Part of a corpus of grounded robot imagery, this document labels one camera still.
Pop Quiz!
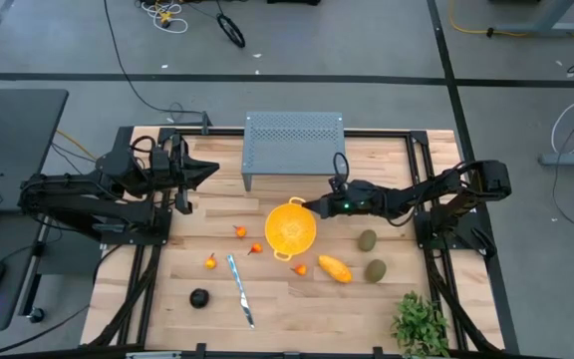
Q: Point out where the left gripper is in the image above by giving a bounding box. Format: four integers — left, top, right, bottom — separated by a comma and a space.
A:
152, 135, 220, 214

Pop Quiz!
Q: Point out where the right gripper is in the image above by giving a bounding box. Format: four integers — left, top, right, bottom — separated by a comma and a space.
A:
301, 193, 351, 219

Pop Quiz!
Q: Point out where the yellow plastic colander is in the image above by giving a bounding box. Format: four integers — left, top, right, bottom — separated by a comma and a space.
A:
264, 195, 318, 262

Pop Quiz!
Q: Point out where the yellow oblong mango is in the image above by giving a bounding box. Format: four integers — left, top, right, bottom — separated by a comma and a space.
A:
317, 254, 354, 284

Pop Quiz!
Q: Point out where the dark avocado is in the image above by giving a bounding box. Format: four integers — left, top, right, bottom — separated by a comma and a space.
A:
189, 287, 211, 309

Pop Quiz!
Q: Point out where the grey perforated metal shelf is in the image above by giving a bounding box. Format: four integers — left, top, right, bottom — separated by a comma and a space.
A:
241, 111, 347, 192

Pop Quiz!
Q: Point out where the silver table knife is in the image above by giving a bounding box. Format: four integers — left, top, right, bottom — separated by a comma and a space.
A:
225, 253, 257, 331

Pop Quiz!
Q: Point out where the green artificial plant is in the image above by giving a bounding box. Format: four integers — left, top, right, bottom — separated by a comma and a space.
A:
390, 290, 452, 359

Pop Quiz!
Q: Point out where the black desk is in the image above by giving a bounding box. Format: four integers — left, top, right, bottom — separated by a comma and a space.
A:
0, 88, 70, 214

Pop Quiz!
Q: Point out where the silver aluminium bar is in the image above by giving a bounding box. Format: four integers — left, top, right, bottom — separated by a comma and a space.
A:
125, 350, 183, 359

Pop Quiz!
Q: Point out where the grey desk mat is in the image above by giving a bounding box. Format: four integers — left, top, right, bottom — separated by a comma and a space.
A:
0, 211, 52, 332

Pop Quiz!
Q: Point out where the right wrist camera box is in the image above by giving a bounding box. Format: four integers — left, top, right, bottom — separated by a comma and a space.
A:
328, 175, 351, 196

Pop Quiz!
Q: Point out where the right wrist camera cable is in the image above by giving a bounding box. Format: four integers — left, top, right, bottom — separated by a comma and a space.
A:
333, 152, 351, 186

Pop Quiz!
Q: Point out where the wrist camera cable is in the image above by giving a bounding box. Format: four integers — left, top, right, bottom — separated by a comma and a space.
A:
333, 152, 351, 186
130, 135, 157, 157

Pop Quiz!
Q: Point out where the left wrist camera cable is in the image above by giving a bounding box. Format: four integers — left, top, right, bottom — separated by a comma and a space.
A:
130, 135, 157, 157

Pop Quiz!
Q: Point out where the black aluminium rig frame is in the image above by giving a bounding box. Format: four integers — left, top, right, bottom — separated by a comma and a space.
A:
81, 125, 521, 359

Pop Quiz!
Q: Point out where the thin yellow cable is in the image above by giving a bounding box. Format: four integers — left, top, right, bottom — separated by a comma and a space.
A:
55, 128, 98, 162

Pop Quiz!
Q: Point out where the long black cable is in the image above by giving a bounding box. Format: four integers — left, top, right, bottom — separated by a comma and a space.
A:
102, 0, 206, 117

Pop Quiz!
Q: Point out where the black cable coil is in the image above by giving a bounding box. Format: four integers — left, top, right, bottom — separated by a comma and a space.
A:
215, 12, 247, 50

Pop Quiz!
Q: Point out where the white cable coil yellow plug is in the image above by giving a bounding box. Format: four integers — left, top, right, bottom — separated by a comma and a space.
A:
139, 0, 190, 35

